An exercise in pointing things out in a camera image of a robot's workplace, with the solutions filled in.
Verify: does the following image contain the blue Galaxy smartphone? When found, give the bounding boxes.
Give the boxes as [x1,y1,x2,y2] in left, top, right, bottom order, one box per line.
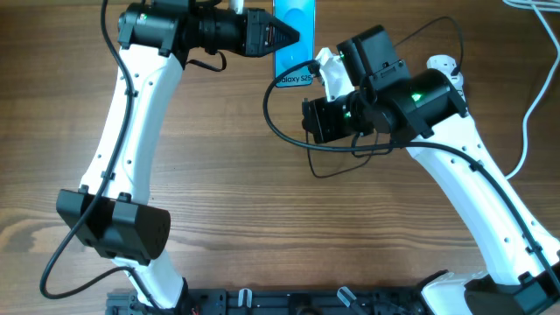
[273,0,316,77]

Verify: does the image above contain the black charger cable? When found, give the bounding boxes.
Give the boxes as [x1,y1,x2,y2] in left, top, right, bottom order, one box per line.
[304,16,466,179]

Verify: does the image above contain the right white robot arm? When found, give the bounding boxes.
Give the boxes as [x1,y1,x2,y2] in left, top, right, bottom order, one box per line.
[303,25,559,314]

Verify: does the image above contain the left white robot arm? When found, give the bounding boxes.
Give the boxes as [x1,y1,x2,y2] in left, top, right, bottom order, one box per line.
[56,0,300,314]

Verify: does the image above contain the white charger plug adapter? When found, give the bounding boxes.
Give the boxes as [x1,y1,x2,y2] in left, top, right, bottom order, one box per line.
[445,73,464,90]

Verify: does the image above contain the white power strip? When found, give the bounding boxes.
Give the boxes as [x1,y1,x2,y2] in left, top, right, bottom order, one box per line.
[426,54,465,97]

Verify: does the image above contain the white power strip cord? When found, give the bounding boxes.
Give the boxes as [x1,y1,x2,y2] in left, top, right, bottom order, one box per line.
[502,0,560,181]

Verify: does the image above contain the white cables top corner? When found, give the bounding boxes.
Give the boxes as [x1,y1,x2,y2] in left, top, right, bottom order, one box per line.
[501,0,560,13]

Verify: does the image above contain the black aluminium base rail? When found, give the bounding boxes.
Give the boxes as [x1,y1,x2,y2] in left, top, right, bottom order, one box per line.
[106,286,431,315]

